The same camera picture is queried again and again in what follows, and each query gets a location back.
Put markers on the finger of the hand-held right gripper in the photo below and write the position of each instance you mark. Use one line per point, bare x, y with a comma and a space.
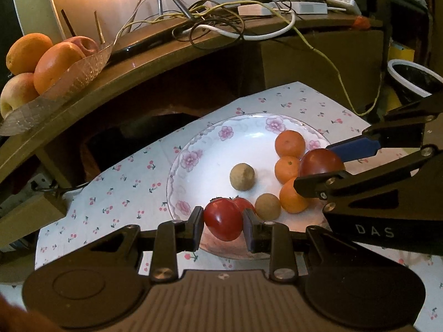
353, 149
373, 179

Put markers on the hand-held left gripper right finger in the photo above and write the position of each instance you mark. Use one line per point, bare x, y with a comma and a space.
250, 231

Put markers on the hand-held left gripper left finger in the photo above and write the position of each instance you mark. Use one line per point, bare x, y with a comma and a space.
196, 230

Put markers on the small red tomato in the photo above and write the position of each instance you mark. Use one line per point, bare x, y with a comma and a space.
223, 219
245, 203

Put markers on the brown longan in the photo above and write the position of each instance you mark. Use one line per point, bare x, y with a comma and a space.
267, 206
242, 177

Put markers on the small orange tangerine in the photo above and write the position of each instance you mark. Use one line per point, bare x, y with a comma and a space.
292, 199
286, 170
290, 143

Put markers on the white floral plate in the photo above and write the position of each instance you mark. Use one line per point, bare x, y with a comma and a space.
214, 166

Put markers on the cherry print tablecloth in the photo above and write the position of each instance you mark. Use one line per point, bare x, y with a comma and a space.
131, 186

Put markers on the black bin liner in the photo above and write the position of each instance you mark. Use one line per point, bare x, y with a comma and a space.
415, 79

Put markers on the wooden cabinet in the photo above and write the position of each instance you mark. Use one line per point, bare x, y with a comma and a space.
294, 62

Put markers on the yellow box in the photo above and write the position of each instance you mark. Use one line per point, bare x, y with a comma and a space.
401, 52

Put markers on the reddish round object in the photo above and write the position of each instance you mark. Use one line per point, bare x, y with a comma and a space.
361, 22

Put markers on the dark metal shelf rack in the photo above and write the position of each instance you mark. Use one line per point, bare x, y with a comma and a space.
384, 13

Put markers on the white power strip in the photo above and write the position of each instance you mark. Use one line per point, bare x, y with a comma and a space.
342, 1

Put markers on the white flat box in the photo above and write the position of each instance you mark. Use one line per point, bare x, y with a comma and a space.
301, 8

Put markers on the cardboard box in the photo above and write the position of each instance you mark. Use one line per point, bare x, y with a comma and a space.
31, 214

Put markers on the small white adapter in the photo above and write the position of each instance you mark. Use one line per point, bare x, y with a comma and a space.
254, 10

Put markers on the black router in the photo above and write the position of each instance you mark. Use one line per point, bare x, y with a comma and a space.
138, 45

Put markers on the glass leaf-shaped bowl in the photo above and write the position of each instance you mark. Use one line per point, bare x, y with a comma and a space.
69, 79

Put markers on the red apple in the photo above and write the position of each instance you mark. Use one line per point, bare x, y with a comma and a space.
84, 45

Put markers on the large orange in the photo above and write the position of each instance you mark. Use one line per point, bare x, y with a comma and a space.
26, 52
55, 65

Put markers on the yellow-pink apple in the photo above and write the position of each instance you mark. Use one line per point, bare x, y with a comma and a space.
17, 93

